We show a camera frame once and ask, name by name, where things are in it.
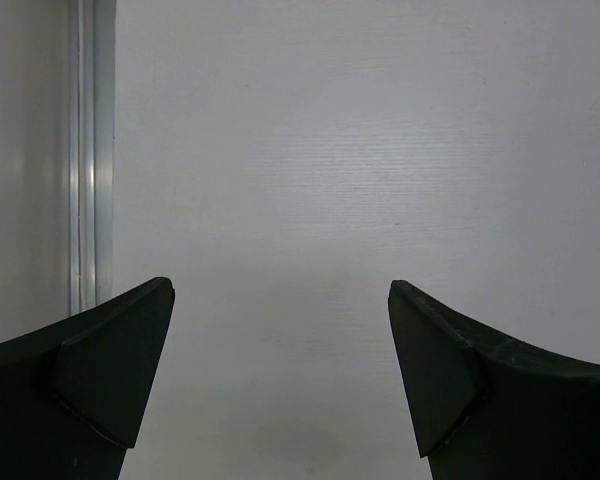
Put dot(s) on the aluminium table rail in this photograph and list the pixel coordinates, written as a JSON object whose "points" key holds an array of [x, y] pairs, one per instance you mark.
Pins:
{"points": [[92, 57]]}

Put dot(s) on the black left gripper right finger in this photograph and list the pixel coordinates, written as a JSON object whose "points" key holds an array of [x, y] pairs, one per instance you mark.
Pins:
{"points": [[485, 405]]}

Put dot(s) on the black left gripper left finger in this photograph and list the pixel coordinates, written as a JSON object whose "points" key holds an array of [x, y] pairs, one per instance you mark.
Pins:
{"points": [[73, 394]]}

